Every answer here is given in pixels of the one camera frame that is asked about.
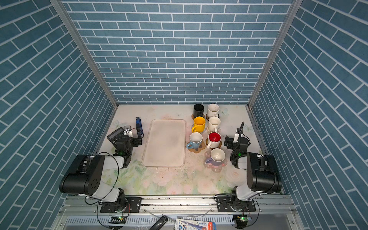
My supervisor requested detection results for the blue grey woven coaster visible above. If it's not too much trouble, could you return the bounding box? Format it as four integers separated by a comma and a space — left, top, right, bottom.
192, 126, 206, 133

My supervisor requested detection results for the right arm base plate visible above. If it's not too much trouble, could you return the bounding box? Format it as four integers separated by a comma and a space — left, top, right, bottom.
214, 195, 256, 212

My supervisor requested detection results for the yellow mug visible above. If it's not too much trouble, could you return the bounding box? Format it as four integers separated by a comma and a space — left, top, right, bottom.
192, 116, 206, 133

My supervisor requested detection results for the beige serving tray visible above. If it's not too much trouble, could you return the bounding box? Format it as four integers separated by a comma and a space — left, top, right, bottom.
142, 119, 186, 167

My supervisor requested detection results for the brown paw print coaster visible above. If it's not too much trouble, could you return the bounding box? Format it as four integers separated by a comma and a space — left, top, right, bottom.
188, 141, 207, 154

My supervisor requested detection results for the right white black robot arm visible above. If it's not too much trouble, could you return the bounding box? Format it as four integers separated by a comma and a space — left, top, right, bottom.
224, 136, 282, 205

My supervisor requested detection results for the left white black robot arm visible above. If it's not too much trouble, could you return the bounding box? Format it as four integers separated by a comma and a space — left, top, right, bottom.
59, 134, 142, 207

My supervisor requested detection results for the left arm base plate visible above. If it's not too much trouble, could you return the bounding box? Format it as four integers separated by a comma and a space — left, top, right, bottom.
100, 196, 142, 213

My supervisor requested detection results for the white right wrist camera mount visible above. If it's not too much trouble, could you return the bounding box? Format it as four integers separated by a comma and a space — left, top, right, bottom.
233, 133, 239, 143

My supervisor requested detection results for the blue stapler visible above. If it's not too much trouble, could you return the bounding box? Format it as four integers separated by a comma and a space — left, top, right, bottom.
136, 117, 144, 140

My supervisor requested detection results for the white mug grey handle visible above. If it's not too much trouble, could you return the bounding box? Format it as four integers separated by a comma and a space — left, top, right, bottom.
204, 148, 226, 166

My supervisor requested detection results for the red inside mug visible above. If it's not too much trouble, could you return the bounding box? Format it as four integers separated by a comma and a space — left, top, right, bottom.
207, 132, 221, 149

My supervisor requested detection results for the black calculator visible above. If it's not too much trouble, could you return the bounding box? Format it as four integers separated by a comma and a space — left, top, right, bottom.
107, 127, 125, 145

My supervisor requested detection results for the black handheld device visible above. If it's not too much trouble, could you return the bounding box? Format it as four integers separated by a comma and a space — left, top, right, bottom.
149, 215, 168, 230

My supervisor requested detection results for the black mug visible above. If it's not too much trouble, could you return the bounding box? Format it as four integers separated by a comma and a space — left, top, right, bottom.
193, 104, 204, 118

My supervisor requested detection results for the green circuit board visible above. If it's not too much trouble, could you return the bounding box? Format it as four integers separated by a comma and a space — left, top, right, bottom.
108, 216, 127, 225

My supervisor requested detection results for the light blue floral mug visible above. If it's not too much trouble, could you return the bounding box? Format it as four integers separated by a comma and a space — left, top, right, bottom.
186, 132, 203, 149

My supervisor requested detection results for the pink flower coaster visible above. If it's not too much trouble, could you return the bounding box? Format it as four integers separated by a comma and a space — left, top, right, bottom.
204, 150, 228, 173

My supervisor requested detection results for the dark brown wooden coaster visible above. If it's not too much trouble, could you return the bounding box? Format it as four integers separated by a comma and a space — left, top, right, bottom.
206, 114, 219, 121

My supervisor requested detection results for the cream white mug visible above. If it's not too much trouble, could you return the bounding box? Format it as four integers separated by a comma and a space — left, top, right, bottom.
208, 117, 221, 132

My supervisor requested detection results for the white speckled mug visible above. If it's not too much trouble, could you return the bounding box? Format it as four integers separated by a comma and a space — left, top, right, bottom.
207, 103, 220, 117

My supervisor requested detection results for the brown cork round coaster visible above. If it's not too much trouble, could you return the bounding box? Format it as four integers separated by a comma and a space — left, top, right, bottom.
206, 138, 222, 150

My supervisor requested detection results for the aluminium front rail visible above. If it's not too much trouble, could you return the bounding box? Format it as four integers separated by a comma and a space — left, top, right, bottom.
52, 194, 303, 230

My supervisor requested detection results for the blue white printed package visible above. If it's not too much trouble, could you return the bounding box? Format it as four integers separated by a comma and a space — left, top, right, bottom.
174, 218, 217, 230

